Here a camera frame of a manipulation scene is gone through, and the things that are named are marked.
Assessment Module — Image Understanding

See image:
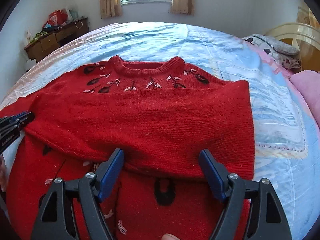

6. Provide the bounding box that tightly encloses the red knitted sweater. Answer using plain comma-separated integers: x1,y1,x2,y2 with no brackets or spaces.
1,56,254,239

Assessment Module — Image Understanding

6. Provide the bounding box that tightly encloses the person's left hand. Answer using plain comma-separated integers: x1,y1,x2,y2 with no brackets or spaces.
0,154,8,192

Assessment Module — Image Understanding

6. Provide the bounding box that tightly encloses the person's right hand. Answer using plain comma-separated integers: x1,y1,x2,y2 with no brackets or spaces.
161,233,180,240

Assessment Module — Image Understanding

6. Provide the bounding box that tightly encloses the brown wooden desk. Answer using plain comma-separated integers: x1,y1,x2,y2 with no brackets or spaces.
24,17,89,62

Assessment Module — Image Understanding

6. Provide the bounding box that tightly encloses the blue patterned bed sheet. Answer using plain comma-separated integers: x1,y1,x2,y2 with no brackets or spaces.
1,23,319,239

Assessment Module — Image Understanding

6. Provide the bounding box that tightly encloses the red bag on desk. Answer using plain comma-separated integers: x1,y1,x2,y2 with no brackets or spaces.
43,9,68,28

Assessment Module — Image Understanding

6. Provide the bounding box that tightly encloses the pink blanket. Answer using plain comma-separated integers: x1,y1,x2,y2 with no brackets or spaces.
290,70,320,126

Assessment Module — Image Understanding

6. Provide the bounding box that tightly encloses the grey patterned pillow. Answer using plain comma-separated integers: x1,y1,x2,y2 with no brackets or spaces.
244,34,302,70

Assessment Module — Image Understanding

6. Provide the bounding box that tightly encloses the cream wooden headboard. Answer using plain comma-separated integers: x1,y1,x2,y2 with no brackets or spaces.
265,23,319,72

